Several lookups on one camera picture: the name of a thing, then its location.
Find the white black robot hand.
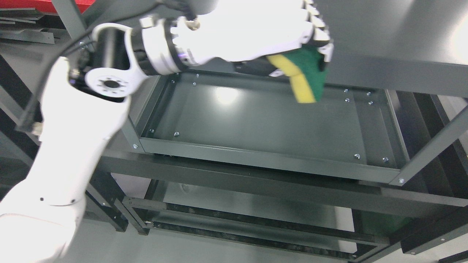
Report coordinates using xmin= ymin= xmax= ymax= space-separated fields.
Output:
xmin=170 ymin=0 xmax=334 ymax=70

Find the green yellow sponge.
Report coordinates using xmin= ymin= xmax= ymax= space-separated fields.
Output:
xmin=267 ymin=46 xmax=327 ymax=104

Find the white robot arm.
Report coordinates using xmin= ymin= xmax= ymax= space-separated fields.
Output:
xmin=1 ymin=16 xmax=189 ymax=263

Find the grey metal shelf unit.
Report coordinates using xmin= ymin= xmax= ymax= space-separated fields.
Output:
xmin=65 ymin=0 xmax=467 ymax=190

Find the dark metal shelf rack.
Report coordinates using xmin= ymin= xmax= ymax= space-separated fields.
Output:
xmin=0 ymin=55 xmax=468 ymax=263

